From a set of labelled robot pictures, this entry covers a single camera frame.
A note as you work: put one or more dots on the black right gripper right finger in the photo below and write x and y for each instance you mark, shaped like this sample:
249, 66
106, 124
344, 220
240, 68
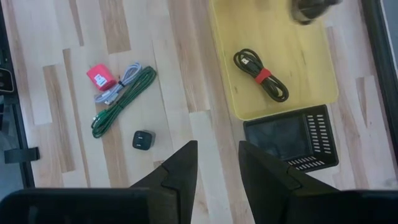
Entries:
267, 186

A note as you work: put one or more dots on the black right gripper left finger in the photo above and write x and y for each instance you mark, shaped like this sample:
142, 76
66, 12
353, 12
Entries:
174, 186

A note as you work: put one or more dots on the black slotted basket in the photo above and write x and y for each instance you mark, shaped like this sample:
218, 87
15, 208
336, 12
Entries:
280, 137

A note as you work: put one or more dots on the black cube charger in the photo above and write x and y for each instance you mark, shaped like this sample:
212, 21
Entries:
143, 140

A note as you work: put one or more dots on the yellow cutting board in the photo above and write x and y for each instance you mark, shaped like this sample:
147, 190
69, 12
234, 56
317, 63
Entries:
295, 62

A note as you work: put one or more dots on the pink wall charger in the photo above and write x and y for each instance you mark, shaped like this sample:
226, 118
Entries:
99, 76

